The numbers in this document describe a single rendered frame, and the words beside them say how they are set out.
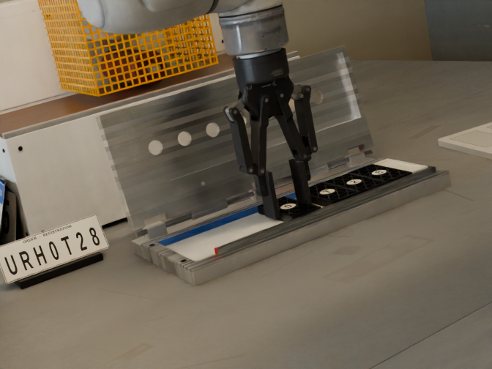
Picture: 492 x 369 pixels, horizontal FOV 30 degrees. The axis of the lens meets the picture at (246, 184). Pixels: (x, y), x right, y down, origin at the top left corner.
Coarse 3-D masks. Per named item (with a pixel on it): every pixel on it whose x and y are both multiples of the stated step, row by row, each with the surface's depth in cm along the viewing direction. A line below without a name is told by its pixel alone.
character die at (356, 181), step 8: (344, 176) 142; (352, 176) 141; (360, 176) 140; (336, 184) 140; (344, 184) 138; (352, 184) 137; (360, 184) 137; (368, 184) 136; (376, 184) 135; (360, 192) 133
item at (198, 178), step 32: (288, 64) 146; (320, 64) 150; (192, 96) 140; (224, 96) 142; (352, 96) 152; (128, 128) 134; (160, 128) 137; (192, 128) 139; (224, 128) 142; (320, 128) 149; (352, 128) 151; (128, 160) 133; (160, 160) 137; (192, 160) 139; (224, 160) 141; (320, 160) 148; (128, 192) 133; (160, 192) 135; (192, 192) 138; (224, 192) 140
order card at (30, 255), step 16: (64, 224) 136; (80, 224) 137; (96, 224) 138; (32, 240) 134; (48, 240) 134; (64, 240) 135; (80, 240) 136; (96, 240) 137; (0, 256) 131; (16, 256) 132; (32, 256) 133; (48, 256) 134; (64, 256) 135; (80, 256) 136; (16, 272) 132; (32, 272) 132
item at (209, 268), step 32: (352, 160) 151; (288, 192) 143; (384, 192) 134; (416, 192) 135; (160, 224) 136; (192, 224) 138; (320, 224) 127; (160, 256) 127; (224, 256) 121; (256, 256) 123
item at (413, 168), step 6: (378, 162) 146; (384, 162) 146; (390, 162) 145; (396, 162) 144; (402, 162) 143; (396, 168) 141; (402, 168) 140; (408, 168) 140; (414, 168) 139; (420, 168) 138
